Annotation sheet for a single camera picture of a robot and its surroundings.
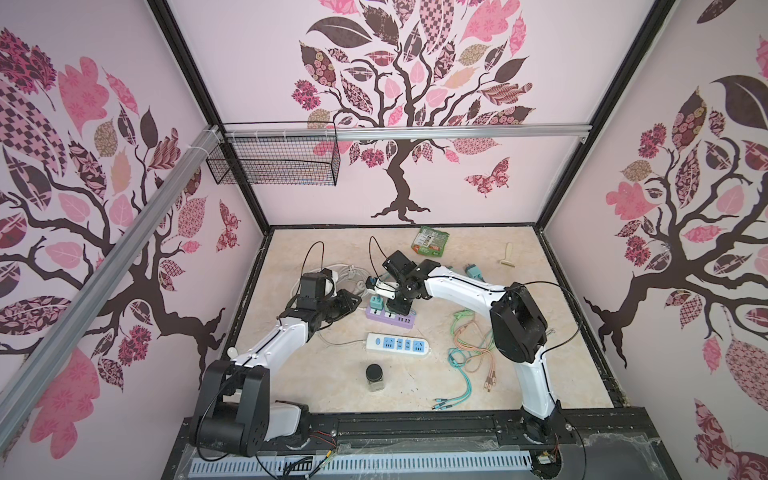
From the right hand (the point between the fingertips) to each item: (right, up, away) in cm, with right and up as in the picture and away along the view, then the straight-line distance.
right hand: (394, 297), depth 93 cm
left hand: (-10, -1, -6) cm, 12 cm away
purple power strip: (+2, -7, -2) cm, 7 cm away
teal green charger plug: (+29, +8, +12) cm, 32 cm away
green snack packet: (+14, +19, +21) cm, 32 cm away
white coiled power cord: (-14, +6, +10) cm, 18 cm away
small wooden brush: (+44, +14, +18) cm, 50 cm away
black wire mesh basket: (-38, +47, +1) cm, 60 cm away
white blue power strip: (+1, -13, -7) cm, 15 cm away
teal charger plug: (-5, -1, -3) cm, 6 cm away
